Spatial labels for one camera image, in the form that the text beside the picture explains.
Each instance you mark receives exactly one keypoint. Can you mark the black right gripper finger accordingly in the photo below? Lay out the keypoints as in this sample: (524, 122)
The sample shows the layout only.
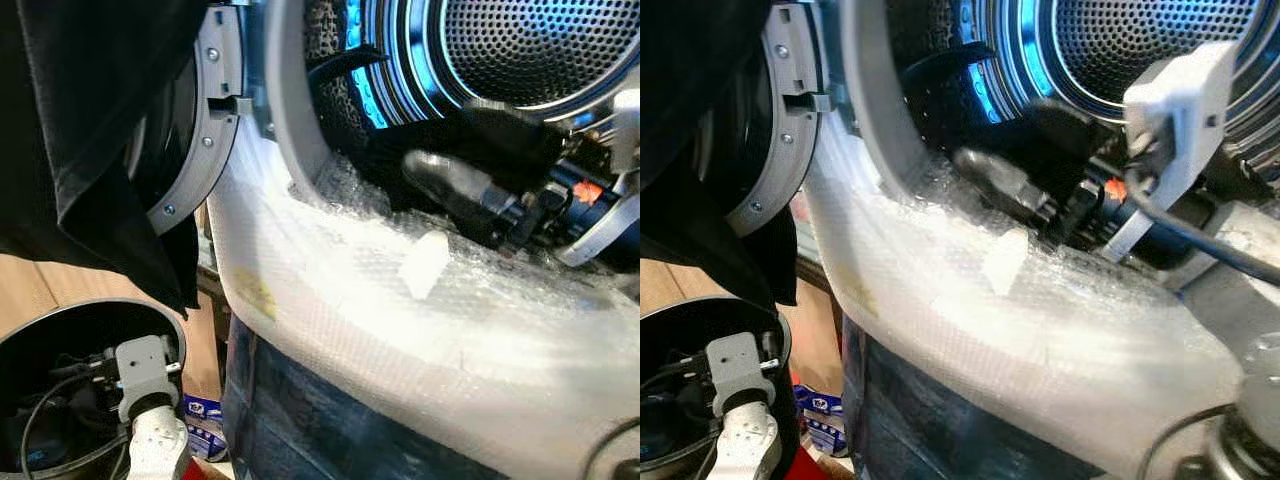
(520, 130)
(1075, 128)
(995, 175)
(445, 178)

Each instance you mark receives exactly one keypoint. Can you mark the black clothes pile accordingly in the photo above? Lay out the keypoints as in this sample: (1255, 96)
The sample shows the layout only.
(1000, 130)
(430, 130)

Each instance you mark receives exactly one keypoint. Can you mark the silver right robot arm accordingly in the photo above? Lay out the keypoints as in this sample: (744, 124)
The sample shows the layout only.
(1240, 320)

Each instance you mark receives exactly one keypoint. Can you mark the white front-load washing machine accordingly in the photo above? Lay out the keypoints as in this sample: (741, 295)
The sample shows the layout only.
(330, 420)
(930, 420)

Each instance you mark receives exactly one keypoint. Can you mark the black round laundry bucket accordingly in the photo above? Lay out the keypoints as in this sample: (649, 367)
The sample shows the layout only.
(680, 320)
(60, 330)

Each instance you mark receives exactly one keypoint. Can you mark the perforated steel washer drum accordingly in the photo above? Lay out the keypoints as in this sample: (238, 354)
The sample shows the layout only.
(540, 50)
(1150, 40)

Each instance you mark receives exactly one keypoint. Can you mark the white tape piece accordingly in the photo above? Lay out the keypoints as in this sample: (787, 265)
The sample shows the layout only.
(425, 265)
(1005, 262)

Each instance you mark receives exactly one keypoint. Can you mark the wooden cabinet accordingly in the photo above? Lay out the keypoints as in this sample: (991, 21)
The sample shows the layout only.
(810, 340)
(20, 290)

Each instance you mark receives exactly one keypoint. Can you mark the blue white package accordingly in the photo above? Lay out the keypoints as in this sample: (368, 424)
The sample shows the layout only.
(820, 420)
(205, 425)

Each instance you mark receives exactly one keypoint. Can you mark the red floor object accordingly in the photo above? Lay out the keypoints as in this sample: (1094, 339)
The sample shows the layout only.
(805, 465)
(192, 470)

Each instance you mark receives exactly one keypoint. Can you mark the grey rubber door gasket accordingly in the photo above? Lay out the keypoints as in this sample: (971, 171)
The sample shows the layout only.
(870, 100)
(285, 100)

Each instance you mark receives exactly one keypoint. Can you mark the clear bubble wrap sheet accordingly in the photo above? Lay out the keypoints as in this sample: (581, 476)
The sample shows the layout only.
(1000, 340)
(400, 330)

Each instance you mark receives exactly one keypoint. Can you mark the black garment draped over door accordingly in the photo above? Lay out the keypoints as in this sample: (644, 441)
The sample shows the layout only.
(690, 100)
(70, 100)

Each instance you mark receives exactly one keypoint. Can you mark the yellow sticker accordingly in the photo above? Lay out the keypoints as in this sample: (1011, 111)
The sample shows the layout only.
(257, 295)
(853, 290)

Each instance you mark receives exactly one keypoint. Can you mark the grey round washer door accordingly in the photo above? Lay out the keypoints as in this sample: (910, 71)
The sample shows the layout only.
(215, 100)
(795, 120)

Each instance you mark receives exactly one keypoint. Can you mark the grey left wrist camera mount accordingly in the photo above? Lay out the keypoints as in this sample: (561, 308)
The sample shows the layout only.
(145, 370)
(738, 365)

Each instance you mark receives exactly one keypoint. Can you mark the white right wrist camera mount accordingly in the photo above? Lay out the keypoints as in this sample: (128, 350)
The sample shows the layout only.
(628, 130)
(1180, 110)

